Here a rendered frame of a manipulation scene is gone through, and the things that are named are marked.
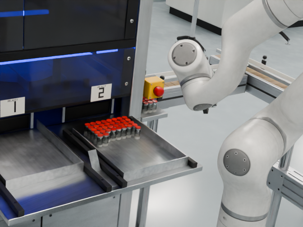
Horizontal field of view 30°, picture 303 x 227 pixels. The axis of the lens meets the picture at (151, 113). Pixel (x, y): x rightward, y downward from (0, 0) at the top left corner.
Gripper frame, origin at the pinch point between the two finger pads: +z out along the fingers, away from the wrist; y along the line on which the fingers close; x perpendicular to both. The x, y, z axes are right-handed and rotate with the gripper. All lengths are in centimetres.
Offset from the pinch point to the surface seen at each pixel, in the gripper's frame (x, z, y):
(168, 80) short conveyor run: -33, 68, -31
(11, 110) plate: -68, 7, 1
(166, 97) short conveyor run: -34, 70, -25
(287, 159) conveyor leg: 13, 115, -8
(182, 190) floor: -53, 183, -3
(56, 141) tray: -57, 20, 8
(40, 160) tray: -58, 13, 16
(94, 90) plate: -48, 27, -13
